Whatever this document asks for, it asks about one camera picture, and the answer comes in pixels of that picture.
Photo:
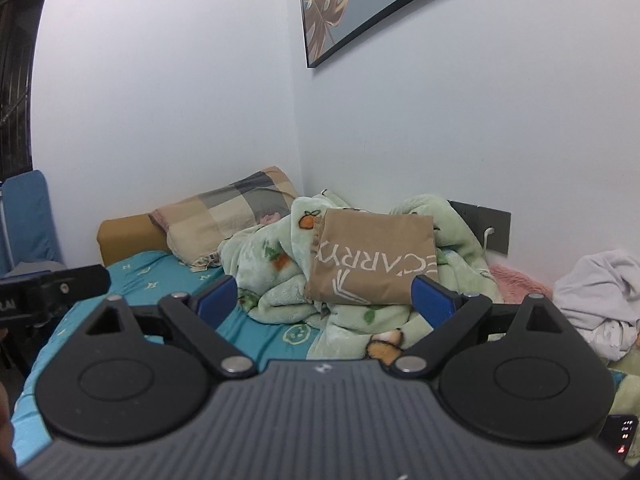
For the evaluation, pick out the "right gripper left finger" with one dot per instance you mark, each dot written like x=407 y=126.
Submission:
x=215 y=301

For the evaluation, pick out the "blue folding chair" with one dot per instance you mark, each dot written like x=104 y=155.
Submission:
x=29 y=242

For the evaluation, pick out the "turquoise patterned bed sheet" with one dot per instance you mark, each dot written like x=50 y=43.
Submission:
x=144 y=279

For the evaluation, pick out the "black smartphone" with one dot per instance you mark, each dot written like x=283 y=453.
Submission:
x=618 y=433

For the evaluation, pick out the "pink fluffy cloth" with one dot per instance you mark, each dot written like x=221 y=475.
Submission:
x=514 y=285

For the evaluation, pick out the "dark barred window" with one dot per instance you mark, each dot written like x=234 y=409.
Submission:
x=20 y=21

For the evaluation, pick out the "plaid beige grey pillow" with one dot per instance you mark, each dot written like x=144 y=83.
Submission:
x=196 y=226

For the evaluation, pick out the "green fleece cartoon blanket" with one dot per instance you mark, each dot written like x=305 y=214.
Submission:
x=271 y=265

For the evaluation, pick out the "grey wall socket panel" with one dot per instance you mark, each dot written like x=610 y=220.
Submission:
x=492 y=227

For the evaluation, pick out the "tan printed t-shirt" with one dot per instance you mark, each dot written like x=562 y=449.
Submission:
x=366 y=259

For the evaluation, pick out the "white crumpled garment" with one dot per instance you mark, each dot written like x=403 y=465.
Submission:
x=600 y=298

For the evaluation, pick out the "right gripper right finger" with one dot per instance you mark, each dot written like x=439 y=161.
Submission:
x=434 y=302

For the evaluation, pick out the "mustard yellow headboard cushion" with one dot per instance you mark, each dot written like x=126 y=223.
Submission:
x=121 y=238

